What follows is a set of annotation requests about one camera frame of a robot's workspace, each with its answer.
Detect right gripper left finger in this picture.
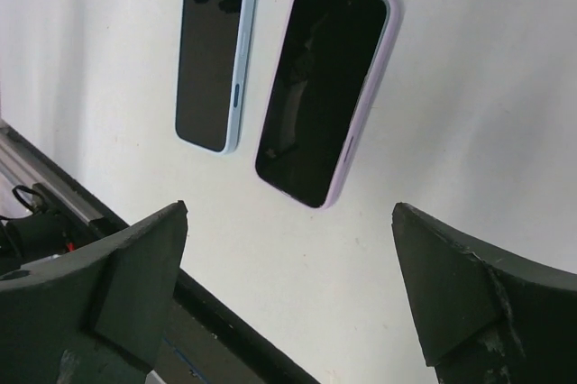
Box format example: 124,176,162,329
1,201,188,383

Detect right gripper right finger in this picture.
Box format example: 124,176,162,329
392,203,576,383

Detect purple phone case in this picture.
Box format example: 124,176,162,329
252,0,403,212

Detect black phone blue edge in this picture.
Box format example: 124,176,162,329
175,0,242,152

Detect light blue phone case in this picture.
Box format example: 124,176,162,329
179,0,256,154

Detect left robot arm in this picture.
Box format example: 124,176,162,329
1,183,97,275

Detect aluminium front rail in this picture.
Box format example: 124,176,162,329
1,122,112,241

